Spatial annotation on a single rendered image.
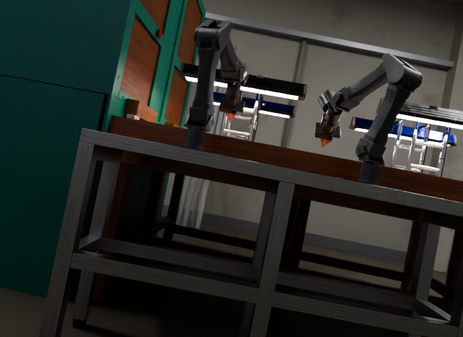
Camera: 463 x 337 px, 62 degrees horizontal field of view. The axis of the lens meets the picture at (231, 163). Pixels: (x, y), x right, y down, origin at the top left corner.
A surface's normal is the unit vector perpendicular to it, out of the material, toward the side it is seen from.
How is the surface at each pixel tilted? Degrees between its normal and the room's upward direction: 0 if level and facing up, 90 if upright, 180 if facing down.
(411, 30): 90
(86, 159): 90
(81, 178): 90
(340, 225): 90
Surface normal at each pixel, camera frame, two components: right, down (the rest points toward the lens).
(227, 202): 0.01, -0.02
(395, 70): -0.86, -0.18
